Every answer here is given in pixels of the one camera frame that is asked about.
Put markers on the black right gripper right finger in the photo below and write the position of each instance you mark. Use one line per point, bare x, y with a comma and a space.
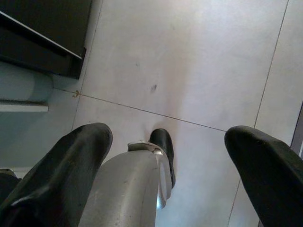
272, 179

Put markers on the black robot foot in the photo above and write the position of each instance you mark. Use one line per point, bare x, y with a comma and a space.
163, 144

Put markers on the dark cabinet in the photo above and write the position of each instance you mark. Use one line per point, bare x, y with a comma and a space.
35, 23

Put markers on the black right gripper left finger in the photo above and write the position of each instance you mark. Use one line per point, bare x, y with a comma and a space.
59, 177

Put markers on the silver right robot leg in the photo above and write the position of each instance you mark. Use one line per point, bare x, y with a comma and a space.
123, 189

